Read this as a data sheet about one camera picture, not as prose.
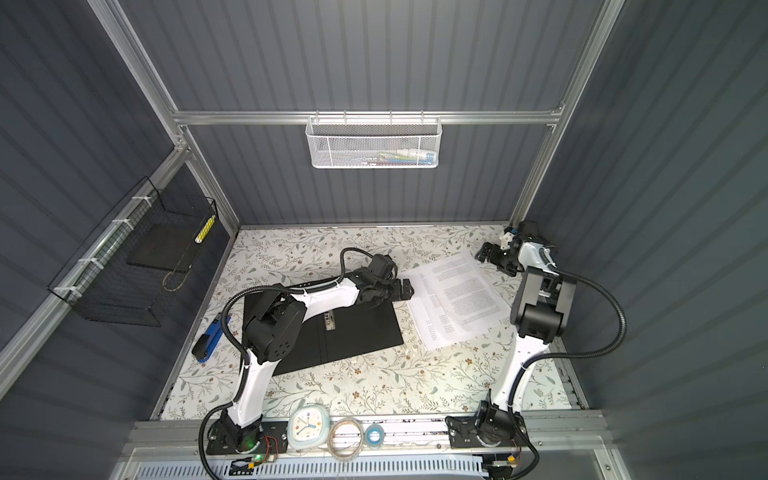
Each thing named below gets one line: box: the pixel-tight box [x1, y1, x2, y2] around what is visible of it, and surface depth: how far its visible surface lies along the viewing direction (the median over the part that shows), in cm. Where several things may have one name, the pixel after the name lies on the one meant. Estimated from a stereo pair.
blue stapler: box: [192, 312, 231, 363], surface depth 89 cm
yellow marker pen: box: [194, 215, 216, 244], surface depth 83 cm
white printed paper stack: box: [398, 254, 512, 351], surface depth 99 cm
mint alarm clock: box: [287, 404, 331, 449], surface depth 74 cm
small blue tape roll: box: [364, 423, 384, 449], surface depth 76 cm
